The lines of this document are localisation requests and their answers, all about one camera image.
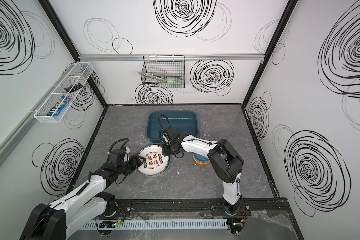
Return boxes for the metal tongs in basket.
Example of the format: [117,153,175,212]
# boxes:
[138,72,168,83]

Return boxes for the black corner frame post left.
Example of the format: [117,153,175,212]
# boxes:
[38,0,108,109]

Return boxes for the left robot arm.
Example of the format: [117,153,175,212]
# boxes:
[20,147,146,240]

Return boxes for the yellow bowl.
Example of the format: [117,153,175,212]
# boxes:
[196,161,210,165]

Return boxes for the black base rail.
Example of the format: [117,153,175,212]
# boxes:
[116,198,292,216]

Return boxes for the orange bowl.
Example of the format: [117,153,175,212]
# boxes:
[194,159,210,165]

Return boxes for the black wire wall basket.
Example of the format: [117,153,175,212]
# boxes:
[140,59,186,88]

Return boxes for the white wire wall shelf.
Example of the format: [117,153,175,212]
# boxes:
[34,63,94,124]

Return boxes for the blue candy packet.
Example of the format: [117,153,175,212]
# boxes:
[47,96,71,116]

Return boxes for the teal plastic bin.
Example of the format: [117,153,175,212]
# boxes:
[146,111,199,143]

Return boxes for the black corner frame post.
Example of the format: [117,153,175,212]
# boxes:
[38,0,108,109]
[242,0,298,107]

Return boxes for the white slotted cable duct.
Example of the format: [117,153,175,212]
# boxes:
[79,219,229,231]

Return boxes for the white plate red characters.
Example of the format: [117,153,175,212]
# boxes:
[138,145,170,177]

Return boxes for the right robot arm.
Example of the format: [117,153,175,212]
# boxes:
[160,127,245,215]

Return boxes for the blue bowl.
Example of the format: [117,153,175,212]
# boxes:
[193,153,209,161]

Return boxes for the left wall aluminium rail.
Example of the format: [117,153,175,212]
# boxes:
[0,61,77,167]

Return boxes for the black corner frame post right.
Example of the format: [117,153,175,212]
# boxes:
[242,0,298,107]

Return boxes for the green item in basket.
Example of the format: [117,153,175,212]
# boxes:
[166,77,183,85]

